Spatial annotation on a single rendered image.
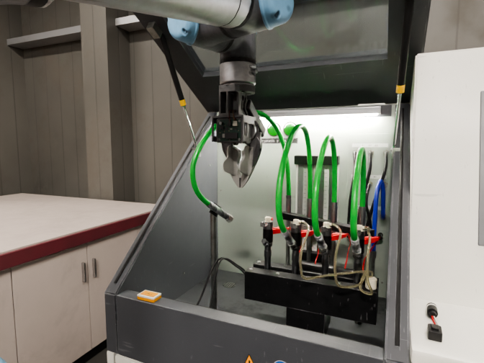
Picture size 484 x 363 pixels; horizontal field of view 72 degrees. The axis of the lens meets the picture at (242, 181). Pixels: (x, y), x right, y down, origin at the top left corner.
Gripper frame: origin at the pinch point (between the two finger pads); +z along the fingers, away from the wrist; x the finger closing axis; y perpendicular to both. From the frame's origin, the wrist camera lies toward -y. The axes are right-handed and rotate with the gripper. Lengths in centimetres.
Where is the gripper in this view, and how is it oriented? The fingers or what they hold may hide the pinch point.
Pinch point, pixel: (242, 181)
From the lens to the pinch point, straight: 73.4
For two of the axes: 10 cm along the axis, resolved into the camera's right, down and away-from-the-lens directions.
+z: 0.0, 9.9, 1.0
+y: -4.1, 0.9, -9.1
